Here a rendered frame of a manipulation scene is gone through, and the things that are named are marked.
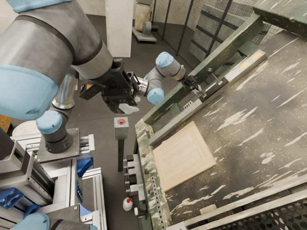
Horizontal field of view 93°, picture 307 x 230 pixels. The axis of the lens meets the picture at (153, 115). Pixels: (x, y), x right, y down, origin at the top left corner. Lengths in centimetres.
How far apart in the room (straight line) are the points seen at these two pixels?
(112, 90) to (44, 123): 60
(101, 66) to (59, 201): 86
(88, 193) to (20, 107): 163
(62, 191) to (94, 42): 89
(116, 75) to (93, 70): 5
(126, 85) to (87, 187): 157
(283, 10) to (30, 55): 108
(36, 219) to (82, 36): 59
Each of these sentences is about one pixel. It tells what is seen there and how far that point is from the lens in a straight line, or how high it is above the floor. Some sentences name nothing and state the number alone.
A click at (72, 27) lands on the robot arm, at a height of 183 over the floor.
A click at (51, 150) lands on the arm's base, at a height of 107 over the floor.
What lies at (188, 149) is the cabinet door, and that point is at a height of 113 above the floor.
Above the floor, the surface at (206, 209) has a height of 111.
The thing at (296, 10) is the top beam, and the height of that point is 188.
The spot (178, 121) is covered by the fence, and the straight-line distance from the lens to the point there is 107.
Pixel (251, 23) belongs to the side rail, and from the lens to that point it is 122.
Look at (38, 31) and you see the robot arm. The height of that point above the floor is 183.
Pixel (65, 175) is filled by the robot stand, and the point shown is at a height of 95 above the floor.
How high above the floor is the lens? 190
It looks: 44 degrees down
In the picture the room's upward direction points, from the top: 14 degrees clockwise
